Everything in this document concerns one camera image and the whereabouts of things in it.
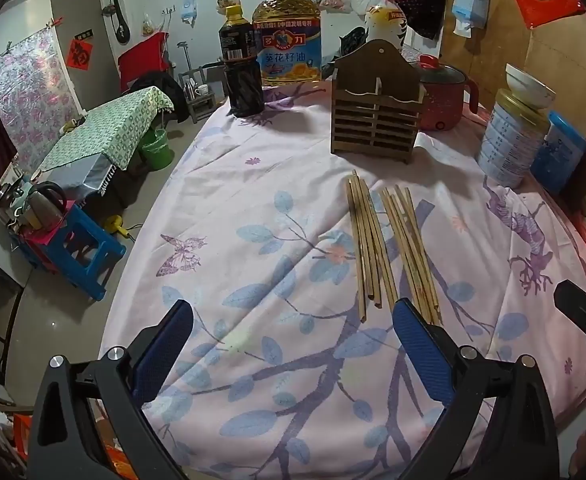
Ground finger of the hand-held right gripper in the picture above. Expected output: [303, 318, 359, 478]
[554, 279, 586, 342]

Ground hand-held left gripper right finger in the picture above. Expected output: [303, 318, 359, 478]
[392, 298, 560, 480]

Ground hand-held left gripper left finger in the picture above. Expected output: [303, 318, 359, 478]
[27, 299, 194, 480]

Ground group of wooden chopsticks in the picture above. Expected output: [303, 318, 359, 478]
[347, 170, 442, 326]

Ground wooden slatted chopstick holder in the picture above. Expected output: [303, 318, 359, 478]
[331, 40, 424, 165]

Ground blue plastic stool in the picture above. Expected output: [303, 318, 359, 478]
[38, 202, 128, 302]

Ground blue plastic container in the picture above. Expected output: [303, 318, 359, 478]
[530, 111, 586, 196]

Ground pink plastic stool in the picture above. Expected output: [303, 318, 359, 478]
[20, 225, 66, 263]

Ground milk powder tin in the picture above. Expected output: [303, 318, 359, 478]
[477, 87, 551, 190]

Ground metal kettle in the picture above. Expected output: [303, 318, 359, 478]
[23, 181, 68, 231]

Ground silver table cover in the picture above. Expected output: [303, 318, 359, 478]
[48, 157, 118, 196]

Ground green plastic bucket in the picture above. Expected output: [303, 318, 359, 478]
[140, 127, 172, 171]

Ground white ceramic bowl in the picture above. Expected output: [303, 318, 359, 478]
[504, 63, 557, 111]

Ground green patterned tablecloth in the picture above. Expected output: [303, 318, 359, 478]
[38, 86, 175, 173]

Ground red electric cooking pot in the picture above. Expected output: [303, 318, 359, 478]
[410, 55, 480, 132]

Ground plywood board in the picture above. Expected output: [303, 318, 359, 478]
[440, 0, 586, 221]

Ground small wooden chair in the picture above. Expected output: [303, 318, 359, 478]
[178, 64, 224, 123]

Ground black jacket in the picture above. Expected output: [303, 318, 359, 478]
[128, 71, 188, 123]

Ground dark soy sauce bottle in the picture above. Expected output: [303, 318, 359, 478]
[218, 5, 266, 118]

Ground pink floral plastic curtain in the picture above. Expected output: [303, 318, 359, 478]
[0, 27, 78, 176]

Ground red cloth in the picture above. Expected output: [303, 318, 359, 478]
[118, 31, 170, 92]

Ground small red paper door decoration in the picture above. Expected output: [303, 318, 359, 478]
[66, 40, 94, 72]

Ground grey jacket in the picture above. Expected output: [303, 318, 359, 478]
[333, 25, 368, 61]

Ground black racket bag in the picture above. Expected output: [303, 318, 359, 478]
[109, 0, 132, 45]

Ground large yellow cooking oil bottle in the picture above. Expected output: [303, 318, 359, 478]
[252, 0, 322, 87]

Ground white plastic bottle red cap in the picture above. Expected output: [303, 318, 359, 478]
[365, 0, 410, 53]

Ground grey door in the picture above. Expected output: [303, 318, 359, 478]
[50, 0, 118, 116]

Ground yellow round device with cable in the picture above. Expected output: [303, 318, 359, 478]
[104, 215, 136, 241]

